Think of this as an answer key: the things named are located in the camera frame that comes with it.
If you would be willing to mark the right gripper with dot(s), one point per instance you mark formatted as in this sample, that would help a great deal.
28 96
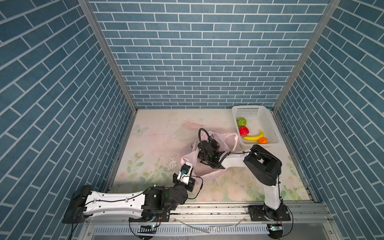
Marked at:
198 146

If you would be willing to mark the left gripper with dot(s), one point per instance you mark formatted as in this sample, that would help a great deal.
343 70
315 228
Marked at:
190 185

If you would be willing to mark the pink plastic bag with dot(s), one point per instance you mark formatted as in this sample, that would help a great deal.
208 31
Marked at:
228 144

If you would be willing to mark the red apple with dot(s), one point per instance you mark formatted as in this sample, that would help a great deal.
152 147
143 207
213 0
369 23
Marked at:
243 131

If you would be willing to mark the light green bumpy fruit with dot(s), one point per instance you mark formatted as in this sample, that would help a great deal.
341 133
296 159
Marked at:
241 122

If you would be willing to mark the yellow banana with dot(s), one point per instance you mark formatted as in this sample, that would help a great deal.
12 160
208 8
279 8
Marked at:
254 138

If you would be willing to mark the orange tangerine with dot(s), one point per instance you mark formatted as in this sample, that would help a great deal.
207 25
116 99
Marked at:
263 140

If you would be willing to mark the white perforated plastic basket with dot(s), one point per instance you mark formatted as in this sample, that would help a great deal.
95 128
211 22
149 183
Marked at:
258 119

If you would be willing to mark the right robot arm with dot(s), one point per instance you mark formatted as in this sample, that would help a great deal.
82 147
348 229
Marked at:
263 165

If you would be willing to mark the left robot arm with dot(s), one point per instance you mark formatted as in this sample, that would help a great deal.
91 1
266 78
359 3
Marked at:
153 204

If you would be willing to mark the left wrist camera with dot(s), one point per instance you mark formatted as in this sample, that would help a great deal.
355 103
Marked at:
185 173

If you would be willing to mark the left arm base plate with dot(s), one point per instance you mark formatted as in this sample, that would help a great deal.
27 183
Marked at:
152 216

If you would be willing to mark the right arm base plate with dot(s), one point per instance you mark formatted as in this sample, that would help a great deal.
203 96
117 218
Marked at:
265 213

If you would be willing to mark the aluminium front rail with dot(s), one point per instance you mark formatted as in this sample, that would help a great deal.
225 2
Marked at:
229 213

